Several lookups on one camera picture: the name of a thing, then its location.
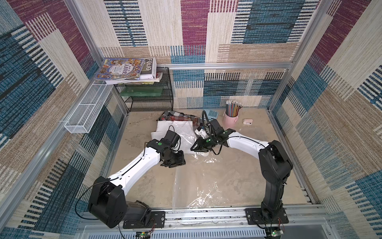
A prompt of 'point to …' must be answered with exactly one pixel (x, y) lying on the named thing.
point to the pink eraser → (248, 121)
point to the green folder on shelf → (142, 91)
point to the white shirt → (184, 129)
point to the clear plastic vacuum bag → (205, 180)
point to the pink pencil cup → (229, 122)
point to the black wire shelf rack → (155, 96)
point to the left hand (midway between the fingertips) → (183, 162)
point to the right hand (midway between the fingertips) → (191, 148)
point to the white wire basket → (83, 118)
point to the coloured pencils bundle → (232, 108)
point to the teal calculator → (212, 113)
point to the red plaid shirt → (174, 116)
